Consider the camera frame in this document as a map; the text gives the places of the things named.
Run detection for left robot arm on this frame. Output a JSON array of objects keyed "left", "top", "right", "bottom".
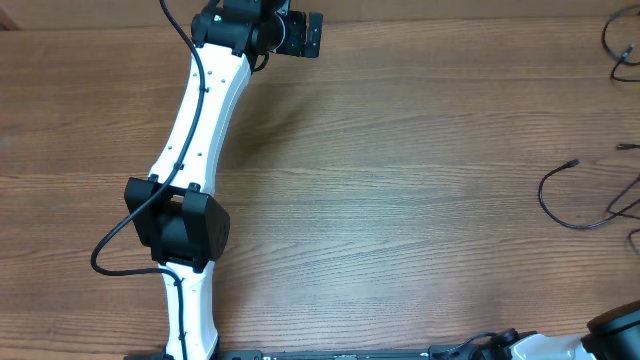
[{"left": 124, "top": 1, "right": 323, "bottom": 359}]

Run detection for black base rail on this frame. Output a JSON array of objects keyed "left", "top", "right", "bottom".
[{"left": 213, "top": 345, "right": 484, "bottom": 360}]

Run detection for black micro usb cable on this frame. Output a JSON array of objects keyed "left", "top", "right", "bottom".
[{"left": 537, "top": 142, "right": 640, "bottom": 256}]

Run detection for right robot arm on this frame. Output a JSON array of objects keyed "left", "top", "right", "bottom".
[{"left": 470, "top": 301, "right": 639, "bottom": 360}]

